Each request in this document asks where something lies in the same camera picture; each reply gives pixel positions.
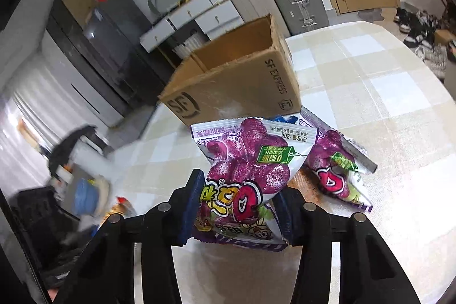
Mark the tall wardrobe cabinet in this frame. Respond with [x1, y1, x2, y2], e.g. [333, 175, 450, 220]
[43, 0, 132, 128]

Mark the pile of sneakers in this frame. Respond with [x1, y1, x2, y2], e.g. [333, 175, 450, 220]
[394, 7, 456, 77]

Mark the grey and beige doormat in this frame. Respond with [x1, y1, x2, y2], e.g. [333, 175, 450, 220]
[356, 7, 403, 23]

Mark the woven laundry basket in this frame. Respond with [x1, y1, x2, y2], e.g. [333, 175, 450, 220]
[173, 30, 207, 59]

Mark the small brown cardboard box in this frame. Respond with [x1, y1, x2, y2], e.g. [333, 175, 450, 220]
[433, 29, 456, 44]

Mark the white curtain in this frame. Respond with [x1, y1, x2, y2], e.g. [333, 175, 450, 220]
[0, 76, 72, 205]

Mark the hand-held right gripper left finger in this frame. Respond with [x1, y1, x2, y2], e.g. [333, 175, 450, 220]
[53, 169, 206, 304]

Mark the white dresser with drawers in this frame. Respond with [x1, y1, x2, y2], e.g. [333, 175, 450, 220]
[140, 0, 246, 53]

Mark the purple gummy candy packet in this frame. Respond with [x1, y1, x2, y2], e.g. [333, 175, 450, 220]
[190, 116, 319, 252]
[299, 106, 378, 213]

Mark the blue and white shoe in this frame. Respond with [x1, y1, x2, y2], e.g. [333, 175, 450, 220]
[71, 176, 112, 216]

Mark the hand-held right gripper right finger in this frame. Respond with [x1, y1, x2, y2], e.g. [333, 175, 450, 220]
[274, 188, 423, 304]

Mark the black cloth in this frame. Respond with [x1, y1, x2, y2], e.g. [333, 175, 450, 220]
[47, 125, 97, 180]

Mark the dark grey refrigerator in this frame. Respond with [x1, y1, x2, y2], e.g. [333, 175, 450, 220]
[84, 0, 179, 101]

